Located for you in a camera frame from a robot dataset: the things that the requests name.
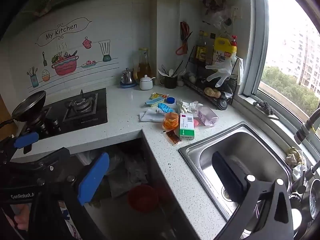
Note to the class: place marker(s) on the metal stove knob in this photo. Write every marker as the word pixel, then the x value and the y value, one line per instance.
pixel 42 127
pixel 55 124

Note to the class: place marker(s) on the blue round lid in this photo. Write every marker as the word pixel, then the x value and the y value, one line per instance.
pixel 170 100

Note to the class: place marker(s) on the blue packet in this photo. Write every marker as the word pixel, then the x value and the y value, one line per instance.
pixel 165 108

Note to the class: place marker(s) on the dark green mug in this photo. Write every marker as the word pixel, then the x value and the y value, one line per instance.
pixel 170 82

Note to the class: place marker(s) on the yellow sauce packet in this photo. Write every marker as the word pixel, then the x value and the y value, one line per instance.
pixel 158 96

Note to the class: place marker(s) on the red trash bin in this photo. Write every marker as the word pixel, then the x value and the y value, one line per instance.
pixel 142 197

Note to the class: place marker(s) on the pink plastic bottle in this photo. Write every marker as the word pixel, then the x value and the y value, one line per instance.
pixel 207 116

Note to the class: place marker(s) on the kitchen wall sticker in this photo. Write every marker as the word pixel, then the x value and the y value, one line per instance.
pixel 65 65

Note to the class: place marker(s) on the crumpled dish rag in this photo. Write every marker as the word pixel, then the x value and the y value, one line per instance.
pixel 295 157

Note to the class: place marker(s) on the white lidded sugar jar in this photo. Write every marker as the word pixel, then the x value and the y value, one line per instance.
pixel 146 83

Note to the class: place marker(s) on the black frying pan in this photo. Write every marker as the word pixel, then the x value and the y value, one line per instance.
pixel 28 106

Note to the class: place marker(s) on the steel wool scrubber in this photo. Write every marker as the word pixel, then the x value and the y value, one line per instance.
pixel 263 105

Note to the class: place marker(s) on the window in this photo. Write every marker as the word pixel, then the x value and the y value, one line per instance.
pixel 257 55

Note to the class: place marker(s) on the light blue plastic tray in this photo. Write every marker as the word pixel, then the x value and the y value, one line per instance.
pixel 153 102

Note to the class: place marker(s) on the green trees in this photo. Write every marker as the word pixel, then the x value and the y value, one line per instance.
pixel 285 87

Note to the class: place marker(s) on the wooden cabinet door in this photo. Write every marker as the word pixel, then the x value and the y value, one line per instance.
pixel 3 115

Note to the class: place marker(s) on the glass oil bottle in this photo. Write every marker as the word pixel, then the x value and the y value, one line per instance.
pixel 144 67

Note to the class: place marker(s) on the black glass gas stove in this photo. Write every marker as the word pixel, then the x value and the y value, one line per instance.
pixel 97 115

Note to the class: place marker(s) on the bag of dried peppers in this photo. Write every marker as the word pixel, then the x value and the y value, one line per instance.
pixel 217 6

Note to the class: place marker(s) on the blue saucer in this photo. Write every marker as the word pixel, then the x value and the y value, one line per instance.
pixel 128 85

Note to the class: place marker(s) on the brown sauce packet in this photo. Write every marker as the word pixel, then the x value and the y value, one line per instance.
pixel 172 137

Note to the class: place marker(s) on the red hanging tool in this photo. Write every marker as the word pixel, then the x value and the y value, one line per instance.
pixel 183 28

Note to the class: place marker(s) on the small pink item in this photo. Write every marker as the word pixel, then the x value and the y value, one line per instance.
pixel 197 122

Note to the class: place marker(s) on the ginger root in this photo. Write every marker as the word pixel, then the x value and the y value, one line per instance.
pixel 212 92

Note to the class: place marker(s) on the dark sauce bottle yellow cap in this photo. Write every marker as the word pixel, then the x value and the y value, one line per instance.
pixel 199 51
pixel 205 52

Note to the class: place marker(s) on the green white medicine box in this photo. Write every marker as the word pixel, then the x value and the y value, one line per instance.
pixel 187 126

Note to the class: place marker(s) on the yellow detergent bottle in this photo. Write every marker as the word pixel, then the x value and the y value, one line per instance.
pixel 222 52

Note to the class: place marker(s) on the cream glove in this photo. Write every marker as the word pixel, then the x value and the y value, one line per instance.
pixel 182 106

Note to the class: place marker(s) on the white wall socket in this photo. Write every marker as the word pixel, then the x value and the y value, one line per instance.
pixel 236 12

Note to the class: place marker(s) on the crumpled plastic bags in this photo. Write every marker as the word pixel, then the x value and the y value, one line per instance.
pixel 130 170

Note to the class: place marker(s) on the steel faucet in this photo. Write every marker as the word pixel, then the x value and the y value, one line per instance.
pixel 303 130

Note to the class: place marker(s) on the stainless steel sink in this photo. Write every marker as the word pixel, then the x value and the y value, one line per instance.
pixel 250 142

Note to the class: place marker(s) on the steel teapot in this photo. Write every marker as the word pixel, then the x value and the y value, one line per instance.
pixel 127 76

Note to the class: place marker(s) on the white tissue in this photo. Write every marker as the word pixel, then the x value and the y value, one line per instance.
pixel 196 105

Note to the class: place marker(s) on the apartment buildings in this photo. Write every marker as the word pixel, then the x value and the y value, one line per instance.
pixel 300 55

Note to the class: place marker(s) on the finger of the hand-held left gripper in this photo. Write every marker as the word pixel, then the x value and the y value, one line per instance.
pixel 45 161
pixel 26 140

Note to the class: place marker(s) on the white dish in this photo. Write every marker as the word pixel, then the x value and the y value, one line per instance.
pixel 296 218

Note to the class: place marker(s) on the clear plastic glove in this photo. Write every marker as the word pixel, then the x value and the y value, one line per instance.
pixel 221 73
pixel 239 70

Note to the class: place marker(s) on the person's left hand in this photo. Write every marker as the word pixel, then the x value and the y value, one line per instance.
pixel 21 217

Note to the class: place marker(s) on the wooden chopsticks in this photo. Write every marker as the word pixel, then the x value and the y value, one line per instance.
pixel 178 68

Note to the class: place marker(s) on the orange plastic cup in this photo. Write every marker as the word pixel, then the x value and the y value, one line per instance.
pixel 170 121

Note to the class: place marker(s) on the garlic bulb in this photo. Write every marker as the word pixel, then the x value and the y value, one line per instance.
pixel 191 77
pixel 180 83

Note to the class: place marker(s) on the white soup spoon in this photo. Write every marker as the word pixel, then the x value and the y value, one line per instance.
pixel 181 72

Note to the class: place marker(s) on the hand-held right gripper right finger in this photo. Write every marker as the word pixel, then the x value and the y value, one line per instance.
pixel 230 177

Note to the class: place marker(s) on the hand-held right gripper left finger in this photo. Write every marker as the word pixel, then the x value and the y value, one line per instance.
pixel 93 177

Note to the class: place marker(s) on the white cloth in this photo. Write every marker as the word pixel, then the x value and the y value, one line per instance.
pixel 150 117

